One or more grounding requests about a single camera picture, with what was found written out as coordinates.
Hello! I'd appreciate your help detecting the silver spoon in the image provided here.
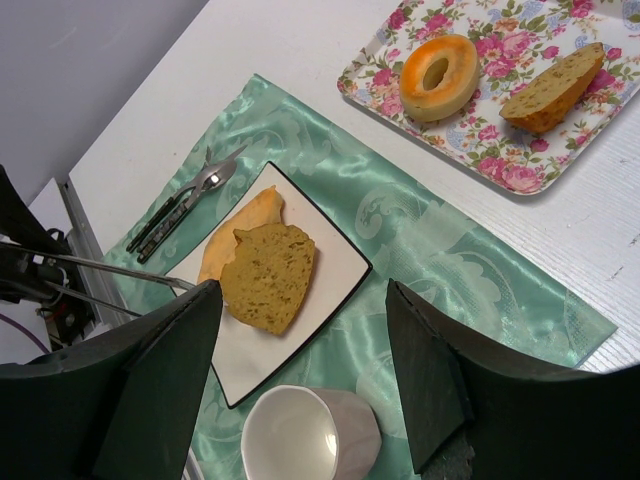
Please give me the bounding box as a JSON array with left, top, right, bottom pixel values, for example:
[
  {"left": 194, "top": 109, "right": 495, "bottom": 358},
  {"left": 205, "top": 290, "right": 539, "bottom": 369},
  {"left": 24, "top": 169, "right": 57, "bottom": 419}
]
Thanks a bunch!
[{"left": 145, "top": 160, "right": 237, "bottom": 263}]

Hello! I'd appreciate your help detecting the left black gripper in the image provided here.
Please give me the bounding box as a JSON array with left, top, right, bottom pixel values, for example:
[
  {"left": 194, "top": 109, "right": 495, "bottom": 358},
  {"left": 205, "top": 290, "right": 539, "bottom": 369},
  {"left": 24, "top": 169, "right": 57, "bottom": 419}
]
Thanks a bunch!
[{"left": 1, "top": 170, "right": 95, "bottom": 350}]

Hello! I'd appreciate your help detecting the white square plate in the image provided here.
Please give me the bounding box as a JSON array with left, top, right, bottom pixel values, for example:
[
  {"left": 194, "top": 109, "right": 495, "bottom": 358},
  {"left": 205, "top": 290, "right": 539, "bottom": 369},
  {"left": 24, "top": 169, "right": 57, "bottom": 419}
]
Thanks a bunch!
[{"left": 171, "top": 162, "right": 372, "bottom": 408}]

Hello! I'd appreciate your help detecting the silver fork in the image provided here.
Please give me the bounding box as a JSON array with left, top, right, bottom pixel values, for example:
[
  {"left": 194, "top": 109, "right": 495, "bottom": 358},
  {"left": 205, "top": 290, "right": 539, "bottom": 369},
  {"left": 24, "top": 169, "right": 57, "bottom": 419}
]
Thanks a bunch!
[{"left": 126, "top": 146, "right": 211, "bottom": 263}]

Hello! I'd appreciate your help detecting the pink mug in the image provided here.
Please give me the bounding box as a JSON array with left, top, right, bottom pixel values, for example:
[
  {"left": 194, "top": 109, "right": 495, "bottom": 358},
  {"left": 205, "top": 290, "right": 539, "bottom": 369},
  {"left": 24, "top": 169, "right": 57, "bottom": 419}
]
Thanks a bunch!
[{"left": 241, "top": 385, "right": 382, "bottom": 480}]

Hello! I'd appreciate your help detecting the orange donut bread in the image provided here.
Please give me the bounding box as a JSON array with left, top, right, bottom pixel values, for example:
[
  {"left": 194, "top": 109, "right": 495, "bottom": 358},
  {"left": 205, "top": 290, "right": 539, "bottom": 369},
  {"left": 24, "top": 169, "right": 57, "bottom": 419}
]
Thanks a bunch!
[{"left": 399, "top": 34, "right": 480, "bottom": 122}]

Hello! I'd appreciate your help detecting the aluminium table frame rail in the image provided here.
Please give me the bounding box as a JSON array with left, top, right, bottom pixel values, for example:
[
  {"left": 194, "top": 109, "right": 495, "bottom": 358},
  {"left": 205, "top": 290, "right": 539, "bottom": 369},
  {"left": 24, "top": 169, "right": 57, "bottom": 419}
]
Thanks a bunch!
[{"left": 60, "top": 180, "right": 130, "bottom": 328}]

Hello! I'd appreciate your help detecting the yellow toast bread slice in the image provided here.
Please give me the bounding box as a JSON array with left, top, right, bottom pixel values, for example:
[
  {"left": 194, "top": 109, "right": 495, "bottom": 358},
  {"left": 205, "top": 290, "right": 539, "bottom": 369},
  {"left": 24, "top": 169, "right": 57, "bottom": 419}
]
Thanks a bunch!
[{"left": 196, "top": 184, "right": 286, "bottom": 286}]

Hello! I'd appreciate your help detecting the floral rectangular tray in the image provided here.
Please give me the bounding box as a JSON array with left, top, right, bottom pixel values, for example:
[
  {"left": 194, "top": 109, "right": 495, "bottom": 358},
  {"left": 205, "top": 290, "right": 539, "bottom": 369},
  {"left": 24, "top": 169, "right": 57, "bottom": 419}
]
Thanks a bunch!
[{"left": 337, "top": 0, "right": 639, "bottom": 195}]

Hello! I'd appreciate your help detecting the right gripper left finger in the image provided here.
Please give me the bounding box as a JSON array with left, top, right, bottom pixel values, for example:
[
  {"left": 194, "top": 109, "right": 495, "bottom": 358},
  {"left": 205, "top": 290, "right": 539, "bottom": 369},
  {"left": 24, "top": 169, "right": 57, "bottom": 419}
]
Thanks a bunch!
[{"left": 1, "top": 281, "right": 222, "bottom": 479}]

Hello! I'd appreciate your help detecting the green satin placemat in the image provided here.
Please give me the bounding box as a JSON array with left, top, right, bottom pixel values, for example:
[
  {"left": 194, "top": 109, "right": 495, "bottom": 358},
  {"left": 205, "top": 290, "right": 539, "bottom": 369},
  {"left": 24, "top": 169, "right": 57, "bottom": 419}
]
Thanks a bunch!
[{"left": 102, "top": 73, "right": 619, "bottom": 480}]

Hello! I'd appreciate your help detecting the brown bread slice back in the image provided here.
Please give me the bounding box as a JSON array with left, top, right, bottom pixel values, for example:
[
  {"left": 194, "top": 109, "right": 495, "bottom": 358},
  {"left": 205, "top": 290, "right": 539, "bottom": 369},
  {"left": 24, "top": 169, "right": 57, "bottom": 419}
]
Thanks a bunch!
[{"left": 220, "top": 223, "right": 315, "bottom": 335}]

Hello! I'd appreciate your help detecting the brown bread slice front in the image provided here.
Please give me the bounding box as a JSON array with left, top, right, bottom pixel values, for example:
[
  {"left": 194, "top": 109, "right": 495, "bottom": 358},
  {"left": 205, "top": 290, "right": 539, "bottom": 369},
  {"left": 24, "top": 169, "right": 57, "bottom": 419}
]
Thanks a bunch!
[{"left": 499, "top": 42, "right": 605, "bottom": 134}]

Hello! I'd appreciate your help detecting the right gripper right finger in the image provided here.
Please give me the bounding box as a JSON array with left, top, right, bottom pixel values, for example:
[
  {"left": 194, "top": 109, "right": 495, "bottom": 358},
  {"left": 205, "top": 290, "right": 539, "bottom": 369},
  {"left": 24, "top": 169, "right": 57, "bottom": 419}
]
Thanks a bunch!
[{"left": 386, "top": 281, "right": 639, "bottom": 479}]

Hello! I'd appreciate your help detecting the brown bread slice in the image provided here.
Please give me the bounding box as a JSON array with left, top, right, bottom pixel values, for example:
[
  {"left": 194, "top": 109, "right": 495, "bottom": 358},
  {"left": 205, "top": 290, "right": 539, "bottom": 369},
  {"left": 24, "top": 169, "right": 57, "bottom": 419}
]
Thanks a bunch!
[
  {"left": 499, "top": 42, "right": 605, "bottom": 134},
  {"left": 220, "top": 223, "right": 315, "bottom": 335}
]

